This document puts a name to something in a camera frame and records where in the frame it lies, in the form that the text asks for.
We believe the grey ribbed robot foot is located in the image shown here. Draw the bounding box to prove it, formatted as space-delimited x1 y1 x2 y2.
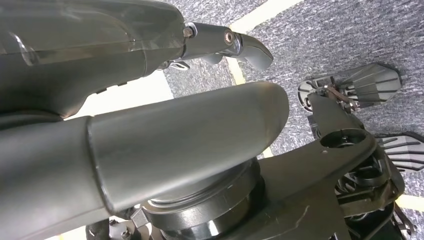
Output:
375 131 424 173
297 62 403 114

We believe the black robot leg frame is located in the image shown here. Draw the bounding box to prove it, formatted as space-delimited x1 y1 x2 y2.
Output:
86 92 415 240

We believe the yellow floor tape frame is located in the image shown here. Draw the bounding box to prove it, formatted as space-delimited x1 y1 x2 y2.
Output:
226 0 424 213

